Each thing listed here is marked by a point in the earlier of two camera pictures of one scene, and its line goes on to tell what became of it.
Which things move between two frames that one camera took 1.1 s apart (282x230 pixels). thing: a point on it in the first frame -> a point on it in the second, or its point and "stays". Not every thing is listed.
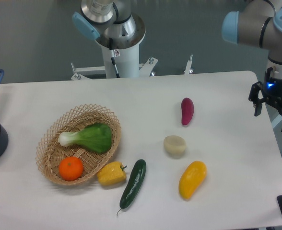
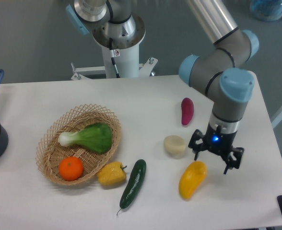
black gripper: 278,89 -> 217,142
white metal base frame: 82,73 stays
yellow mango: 193,174 stays
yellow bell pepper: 111,173 stays
